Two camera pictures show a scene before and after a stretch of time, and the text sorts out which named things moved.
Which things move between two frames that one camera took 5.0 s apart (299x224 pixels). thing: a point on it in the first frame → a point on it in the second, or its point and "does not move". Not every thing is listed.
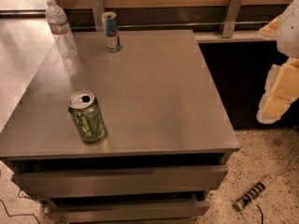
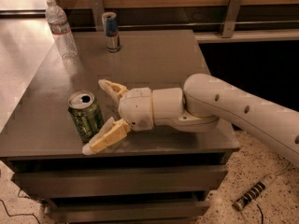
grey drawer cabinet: [135, 136] does not move
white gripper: [290, 28] → [135, 108]
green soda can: [86, 112] does not move
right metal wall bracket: [234, 7] does not move
